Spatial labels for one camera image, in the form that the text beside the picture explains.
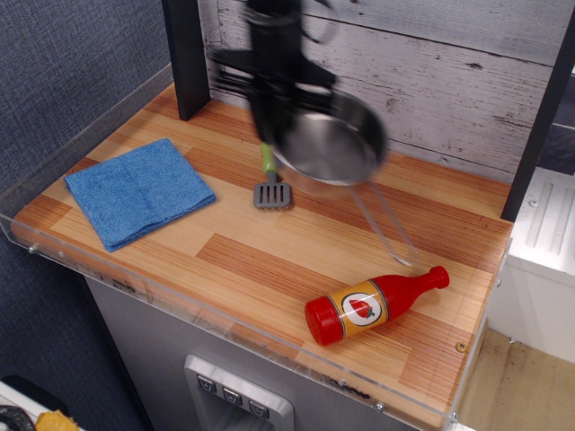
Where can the yellow object at bottom left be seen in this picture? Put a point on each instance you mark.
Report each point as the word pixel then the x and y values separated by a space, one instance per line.
pixel 55 421

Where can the clear acrylic table guard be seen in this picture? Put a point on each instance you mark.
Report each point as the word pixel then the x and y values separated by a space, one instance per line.
pixel 249 272

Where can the dark right frame post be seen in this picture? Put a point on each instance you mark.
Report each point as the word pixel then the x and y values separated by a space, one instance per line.
pixel 552 98

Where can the dark left frame post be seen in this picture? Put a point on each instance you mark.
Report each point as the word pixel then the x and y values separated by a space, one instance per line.
pixel 187 54

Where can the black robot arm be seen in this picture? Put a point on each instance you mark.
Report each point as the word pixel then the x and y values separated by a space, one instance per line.
pixel 272 14

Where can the stainless steel pan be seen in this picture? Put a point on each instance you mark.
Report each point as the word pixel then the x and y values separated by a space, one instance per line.
pixel 334 154

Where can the green handled grey spatula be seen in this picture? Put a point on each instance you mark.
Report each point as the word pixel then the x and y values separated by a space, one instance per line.
pixel 272 193

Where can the grey cabinet with dispenser panel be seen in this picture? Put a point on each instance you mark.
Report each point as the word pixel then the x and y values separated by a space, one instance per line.
pixel 192 377

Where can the white appliance at right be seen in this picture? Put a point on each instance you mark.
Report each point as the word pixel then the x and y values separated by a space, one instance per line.
pixel 533 298

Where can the red toy sauce bottle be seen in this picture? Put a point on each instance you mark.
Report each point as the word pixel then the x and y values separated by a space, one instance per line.
pixel 350 311

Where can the blue folded cloth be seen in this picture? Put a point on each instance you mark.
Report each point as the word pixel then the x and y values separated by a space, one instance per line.
pixel 138 192

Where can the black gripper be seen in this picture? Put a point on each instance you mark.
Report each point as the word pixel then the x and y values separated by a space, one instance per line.
pixel 278 80

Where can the dark frame post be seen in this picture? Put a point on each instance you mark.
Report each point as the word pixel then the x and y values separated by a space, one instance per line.
pixel 187 54
pixel 552 98

